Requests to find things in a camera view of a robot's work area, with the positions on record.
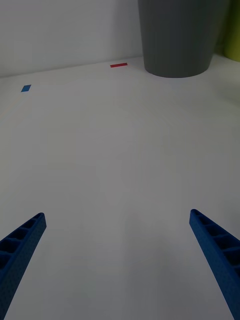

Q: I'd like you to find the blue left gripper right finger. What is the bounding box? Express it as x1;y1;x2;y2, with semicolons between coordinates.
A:
189;208;240;320

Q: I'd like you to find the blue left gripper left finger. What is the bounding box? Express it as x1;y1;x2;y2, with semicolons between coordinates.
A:
0;212;47;320

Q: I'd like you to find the grey plastic waste bin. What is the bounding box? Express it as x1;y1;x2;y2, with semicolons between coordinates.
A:
137;0;230;79

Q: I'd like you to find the yellow-green plastic waste bin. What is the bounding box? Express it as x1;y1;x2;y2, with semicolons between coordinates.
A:
223;0;240;63

